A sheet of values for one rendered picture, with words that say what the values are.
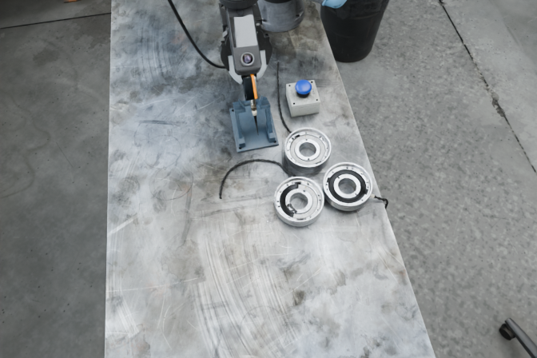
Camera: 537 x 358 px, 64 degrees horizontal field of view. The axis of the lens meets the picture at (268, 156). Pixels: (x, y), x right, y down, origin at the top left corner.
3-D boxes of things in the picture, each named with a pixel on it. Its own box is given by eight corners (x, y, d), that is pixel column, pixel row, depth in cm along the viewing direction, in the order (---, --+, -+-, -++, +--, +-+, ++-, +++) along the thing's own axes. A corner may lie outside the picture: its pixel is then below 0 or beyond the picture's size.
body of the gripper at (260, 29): (259, 22, 84) (256, -34, 74) (268, 53, 79) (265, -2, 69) (220, 28, 83) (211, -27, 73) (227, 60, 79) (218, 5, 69)
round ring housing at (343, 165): (316, 204, 94) (316, 196, 91) (329, 165, 99) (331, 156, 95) (363, 220, 92) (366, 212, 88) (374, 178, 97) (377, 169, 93)
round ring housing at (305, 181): (324, 228, 91) (326, 220, 88) (275, 229, 91) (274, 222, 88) (320, 184, 97) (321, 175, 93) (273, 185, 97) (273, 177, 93)
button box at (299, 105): (319, 113, 107) (320, 101, 102) (291, 117, 106) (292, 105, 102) (312, 88, 111) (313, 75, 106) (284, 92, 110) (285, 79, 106)
